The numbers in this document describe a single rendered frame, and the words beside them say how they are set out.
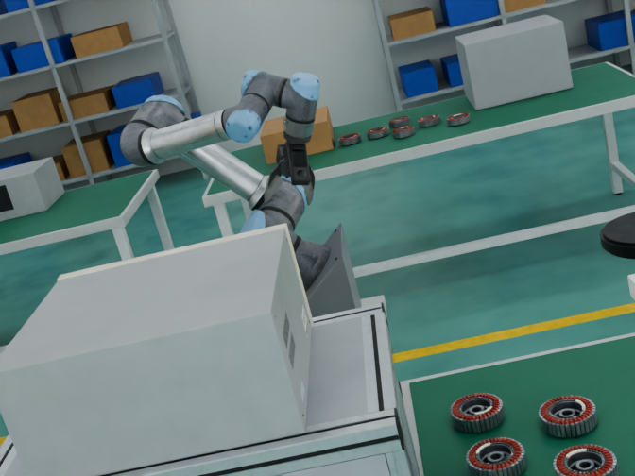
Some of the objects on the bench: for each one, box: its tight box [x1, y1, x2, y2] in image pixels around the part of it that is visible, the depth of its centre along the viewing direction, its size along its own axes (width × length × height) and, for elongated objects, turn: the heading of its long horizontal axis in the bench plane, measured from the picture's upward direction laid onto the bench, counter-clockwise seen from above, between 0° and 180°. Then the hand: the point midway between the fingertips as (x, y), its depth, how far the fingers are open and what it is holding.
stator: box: [450, 393, 505, 433], centre depth 191 cm, size 11×11×4 cm
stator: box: [466, 437, 526, 476], centre depth 174 cm, size 11×11×4 cm
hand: (287, 203), depth 239 cm, fingers open, 11 cm apart
